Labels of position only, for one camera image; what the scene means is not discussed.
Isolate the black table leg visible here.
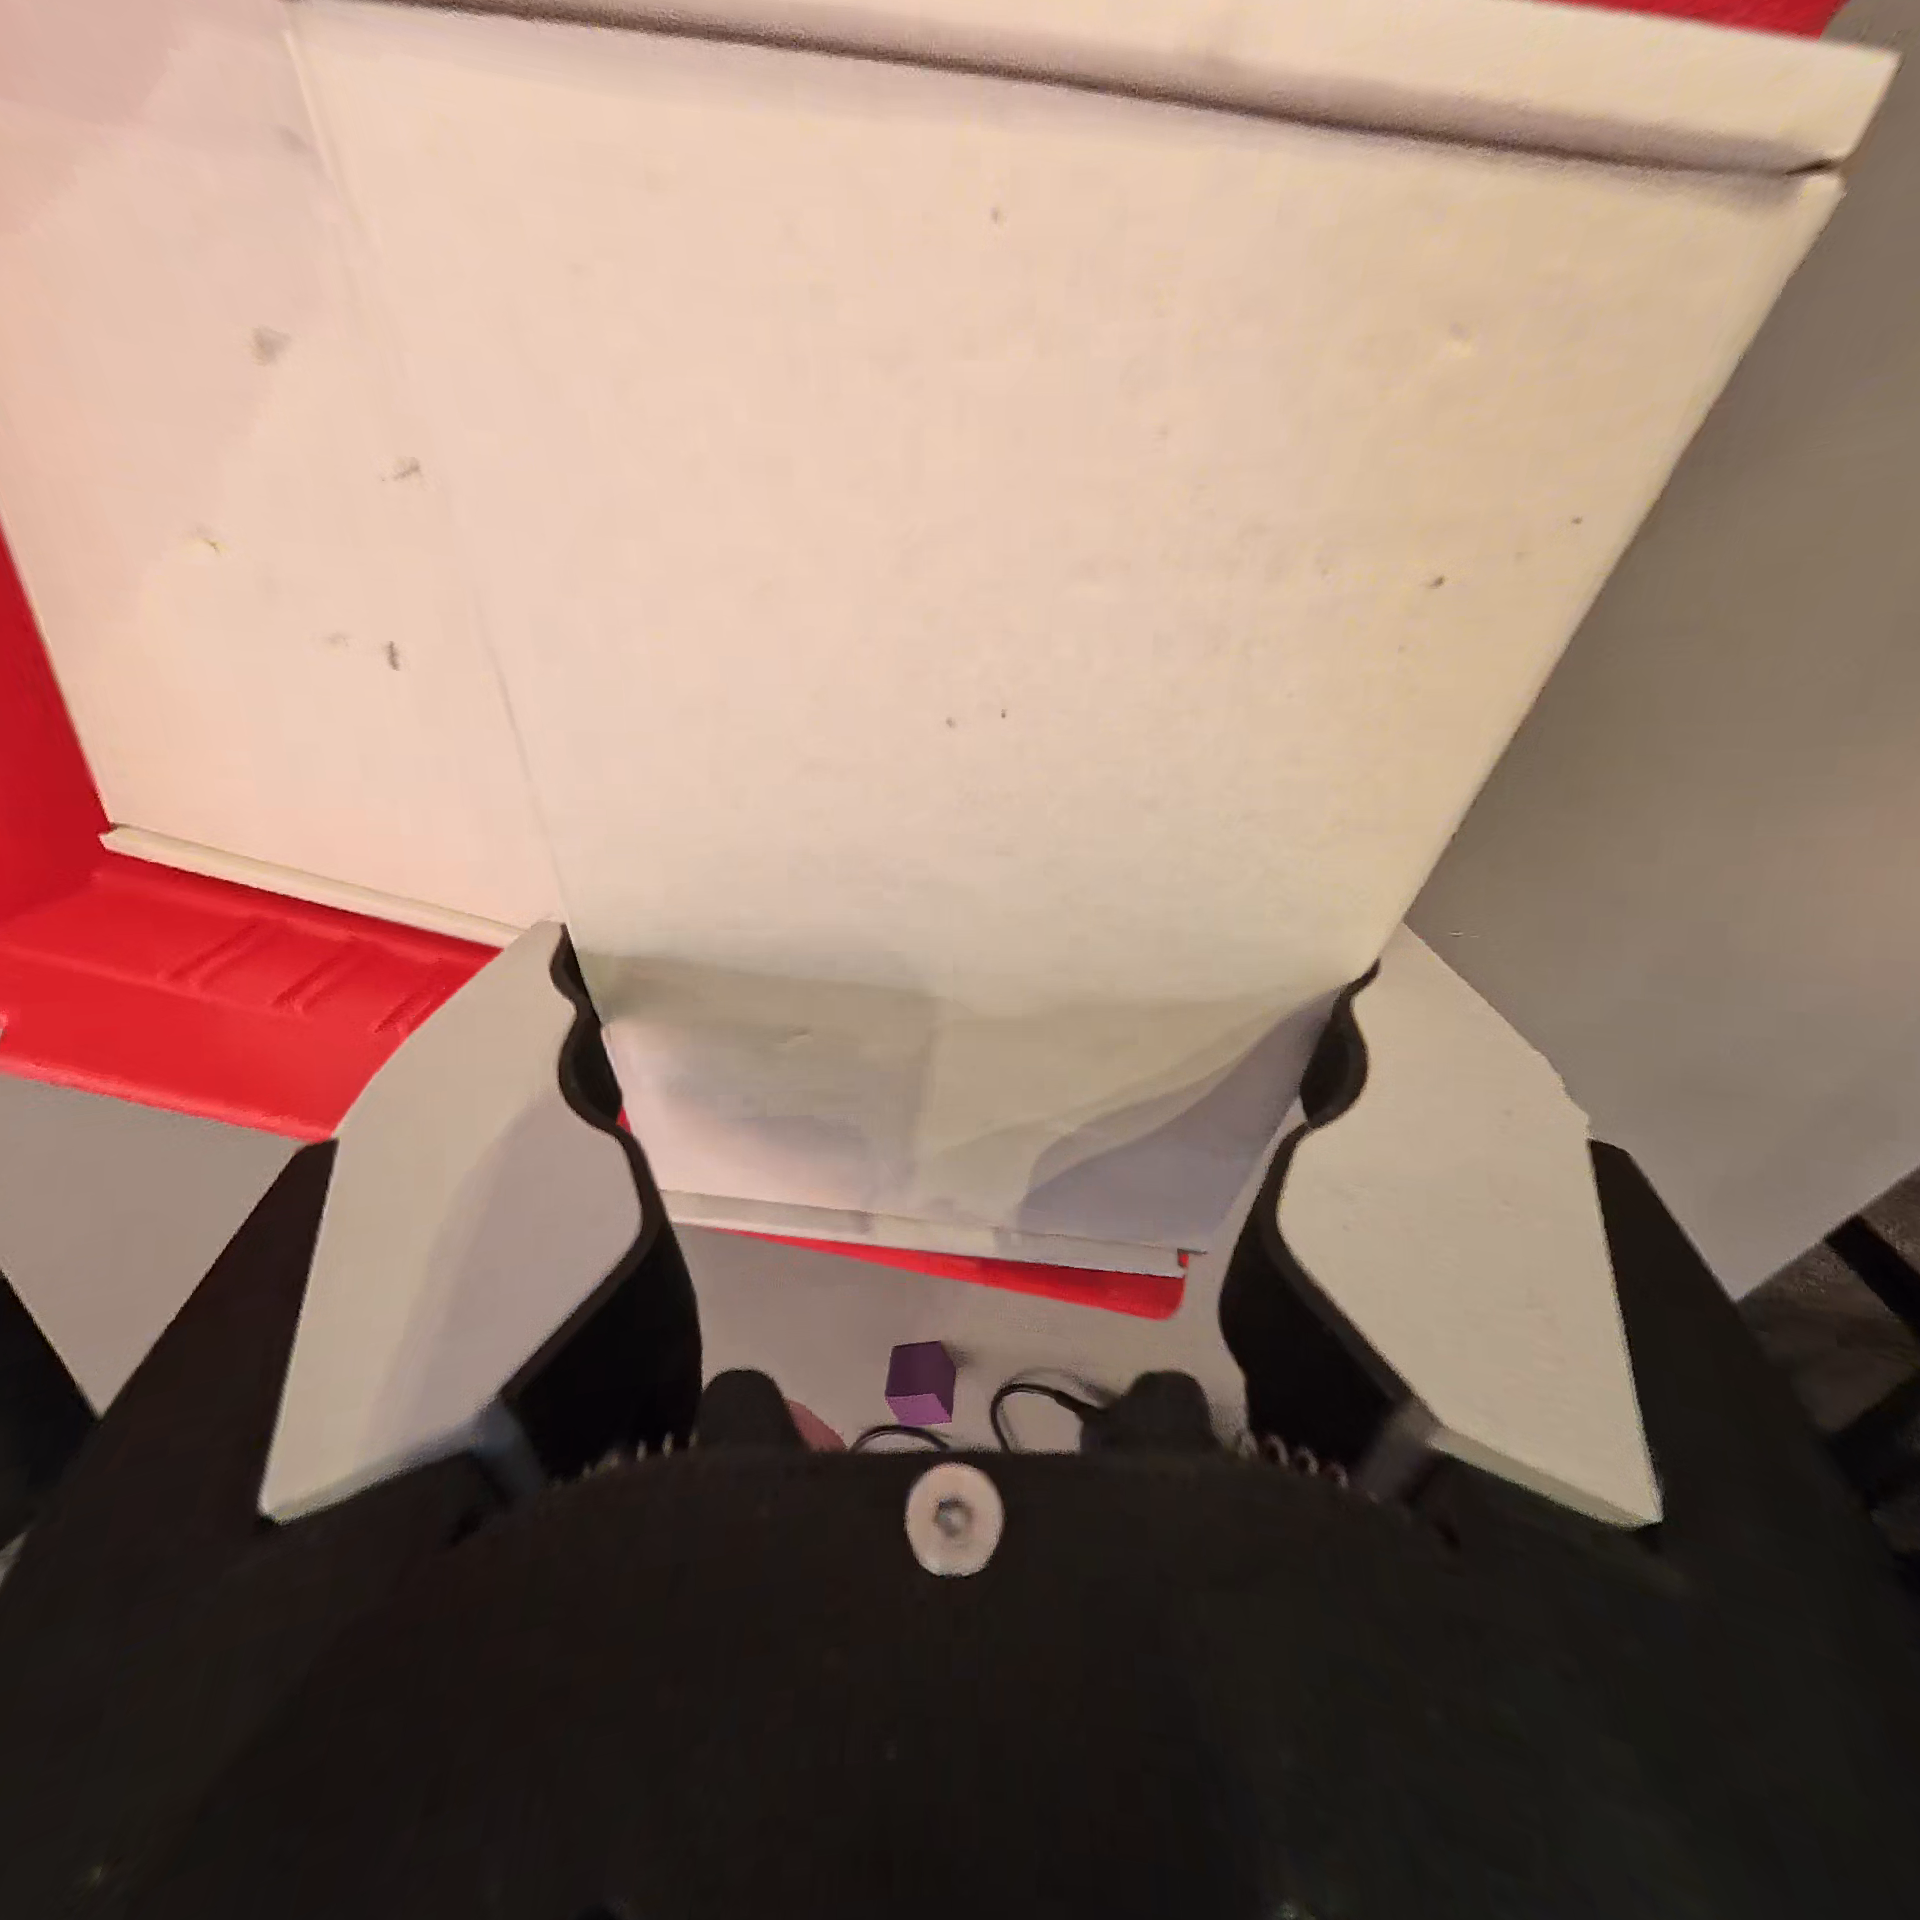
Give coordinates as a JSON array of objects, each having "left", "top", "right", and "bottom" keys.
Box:
[{"left": 1822, "top": 1212, "right": 1920, "bottom": 1328}]

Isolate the red plastic bin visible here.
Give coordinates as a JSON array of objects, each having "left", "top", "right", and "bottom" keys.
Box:
[{"left": 0, "top": 532, "right": 1190, "bottom": 1321}]

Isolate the white cardboard box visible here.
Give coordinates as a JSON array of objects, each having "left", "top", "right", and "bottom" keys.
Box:
[{"left": 0, "top": 0, "right": 1902, "bottom": 1281}]

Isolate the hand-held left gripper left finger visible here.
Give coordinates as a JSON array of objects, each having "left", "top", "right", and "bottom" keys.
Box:
[{"left": 258, "top": 922, "right": 703, "bottom": 1525}]

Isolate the black cable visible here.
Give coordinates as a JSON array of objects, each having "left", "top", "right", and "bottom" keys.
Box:
[{"left": 853, "top": 1371, "right": 1130, "bottom": 1457}]

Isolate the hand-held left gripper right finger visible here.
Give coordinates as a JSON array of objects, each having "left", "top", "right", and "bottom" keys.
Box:
[{"left": 1219, "top": 931, "right": 1665, "bottom": 1529}]

